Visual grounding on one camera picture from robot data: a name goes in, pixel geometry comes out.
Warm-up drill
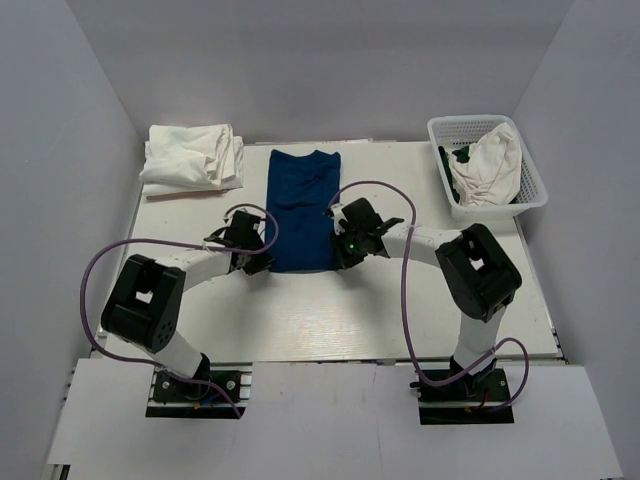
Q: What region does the blue Mickey print t-shirt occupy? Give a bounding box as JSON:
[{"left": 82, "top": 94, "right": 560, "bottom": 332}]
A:
[{"left": 265, "top": 149, "right": 341, "bottom": 273}]

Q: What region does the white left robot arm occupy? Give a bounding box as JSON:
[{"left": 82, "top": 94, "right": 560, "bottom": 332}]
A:
[{"left": 101, "top": 249, "right": 273, "bottom": 399}]

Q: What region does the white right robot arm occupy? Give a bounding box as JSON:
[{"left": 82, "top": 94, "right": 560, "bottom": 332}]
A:
[{"left": 327, "top": 198, "right": 522, "bottom": 399}]

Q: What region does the folded white t-shirt lower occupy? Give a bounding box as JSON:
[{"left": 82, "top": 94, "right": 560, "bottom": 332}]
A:
[{"left": 142, "top": 135, "right": 244, "bottom": 196}]

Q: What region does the dark green garment in basket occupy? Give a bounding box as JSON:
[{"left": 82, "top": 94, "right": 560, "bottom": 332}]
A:
[{"left": 438, "top": 145, "right": 470, "bottom": 203}]

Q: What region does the white plastic laundry basket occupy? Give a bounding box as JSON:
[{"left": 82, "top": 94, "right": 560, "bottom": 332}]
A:
[{"left": 427, "top": 114, "right": 548, "bottom": 222}]

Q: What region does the crumpled white t-shirt in basket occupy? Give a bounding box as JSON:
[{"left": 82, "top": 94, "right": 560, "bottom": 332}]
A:
[{"left": 451, "top": 122, "right": 523, "bottom": 208}]

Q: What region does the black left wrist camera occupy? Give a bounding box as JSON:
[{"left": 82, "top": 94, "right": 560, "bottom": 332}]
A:
[{"left": 204, "top": 210, "right": 264, "bottom": 251}]

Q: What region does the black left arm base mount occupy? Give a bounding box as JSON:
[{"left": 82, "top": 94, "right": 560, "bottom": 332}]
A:
[{"left": 145, "top": 366, "right": 252, "bottom": 420}]

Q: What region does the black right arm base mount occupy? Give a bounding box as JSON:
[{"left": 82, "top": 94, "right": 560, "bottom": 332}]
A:
[{"left": 410, "top": 368, "right": 514, "bottom": 426}]

